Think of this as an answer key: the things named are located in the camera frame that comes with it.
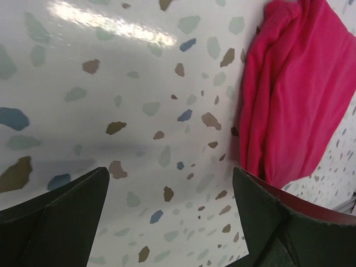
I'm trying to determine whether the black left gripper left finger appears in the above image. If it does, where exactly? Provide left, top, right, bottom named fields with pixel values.
left=1, top=167, right=110, bottom=267

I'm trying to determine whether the pink t shirt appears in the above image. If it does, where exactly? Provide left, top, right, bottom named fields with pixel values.
left=239, top=1, right=355, bottom=188

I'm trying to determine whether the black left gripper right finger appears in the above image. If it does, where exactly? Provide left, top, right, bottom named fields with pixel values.
left=232, top=167, right=355, bottom=266

